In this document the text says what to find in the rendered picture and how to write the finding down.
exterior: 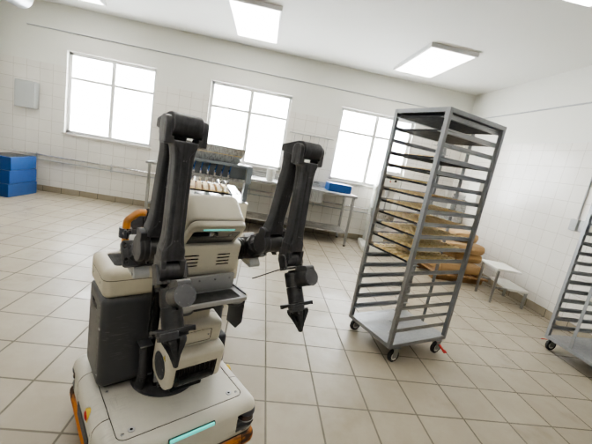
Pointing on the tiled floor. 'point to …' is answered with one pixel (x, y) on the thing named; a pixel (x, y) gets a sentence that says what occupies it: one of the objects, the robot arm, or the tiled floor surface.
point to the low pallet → (450, 275)
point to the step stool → (501, 280)
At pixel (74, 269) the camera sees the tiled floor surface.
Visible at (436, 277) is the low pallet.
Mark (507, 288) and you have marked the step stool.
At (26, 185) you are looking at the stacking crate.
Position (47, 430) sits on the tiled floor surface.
